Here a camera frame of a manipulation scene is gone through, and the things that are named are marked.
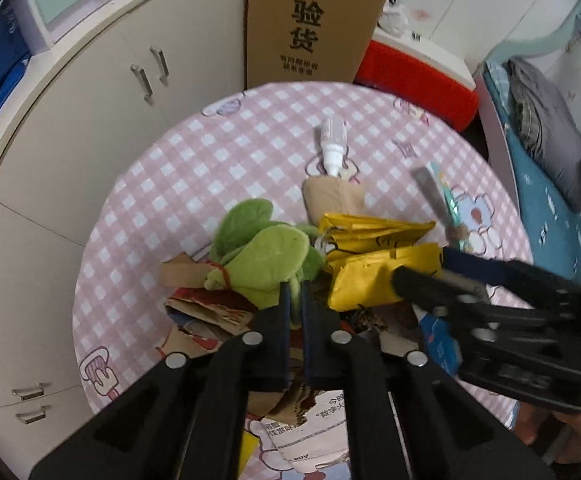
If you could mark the white bed frame mint headboard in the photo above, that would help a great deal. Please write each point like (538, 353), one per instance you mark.
(495, 125)

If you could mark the torn printed cardboard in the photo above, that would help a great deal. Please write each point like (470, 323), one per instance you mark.
(205, 310)

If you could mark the blue and white carton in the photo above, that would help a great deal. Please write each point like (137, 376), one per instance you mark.
(438, 342)

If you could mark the white crumpled bag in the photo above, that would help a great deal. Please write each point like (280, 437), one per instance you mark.
(394, 19)

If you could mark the small white plastic bottle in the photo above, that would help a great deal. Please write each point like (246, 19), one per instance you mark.
(333, 140)

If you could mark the yellow plastic bag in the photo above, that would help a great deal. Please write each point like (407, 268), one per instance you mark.
(365, 275)

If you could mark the crumpled brown paper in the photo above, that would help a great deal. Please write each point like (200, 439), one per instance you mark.
(330, 199)

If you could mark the pink flower sticker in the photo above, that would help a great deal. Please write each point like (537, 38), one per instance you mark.
(421, 15)

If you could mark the white wardrobe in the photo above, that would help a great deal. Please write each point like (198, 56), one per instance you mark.
(470, 5)

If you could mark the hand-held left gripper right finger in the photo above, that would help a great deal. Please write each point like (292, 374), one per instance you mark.
(311, 345)

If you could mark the red storage box white lid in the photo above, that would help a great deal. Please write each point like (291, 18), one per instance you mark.
(410, 85)

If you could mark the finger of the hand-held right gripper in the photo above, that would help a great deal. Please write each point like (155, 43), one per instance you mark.
(430, 287)
(475, 265)

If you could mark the teal patterned quilt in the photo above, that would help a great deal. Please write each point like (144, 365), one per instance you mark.
(540, 195)

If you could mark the pink checked tablecloth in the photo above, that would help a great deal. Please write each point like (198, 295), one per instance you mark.
(195, 185)

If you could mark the dark printed wrapper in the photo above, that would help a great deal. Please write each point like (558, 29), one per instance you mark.
(390, 325)

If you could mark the grey blanket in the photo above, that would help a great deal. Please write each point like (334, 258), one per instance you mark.
(545, 110)

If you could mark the teal printed packet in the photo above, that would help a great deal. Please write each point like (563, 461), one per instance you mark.
(445, 190)

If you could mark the white printed paper leaflet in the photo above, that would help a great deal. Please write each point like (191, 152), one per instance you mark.
(300, 440)

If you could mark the green plush toy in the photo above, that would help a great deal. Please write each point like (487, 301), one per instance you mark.
(265, 255)

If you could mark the small metal clip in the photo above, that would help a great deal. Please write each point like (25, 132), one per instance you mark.
(416, 36)

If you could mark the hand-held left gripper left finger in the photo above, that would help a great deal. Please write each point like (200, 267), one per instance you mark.
(275, 345)

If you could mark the large cardboard box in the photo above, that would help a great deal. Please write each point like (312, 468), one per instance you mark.
(320, 10)

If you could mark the beige cabinet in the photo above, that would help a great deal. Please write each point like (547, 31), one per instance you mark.
(70, 160)

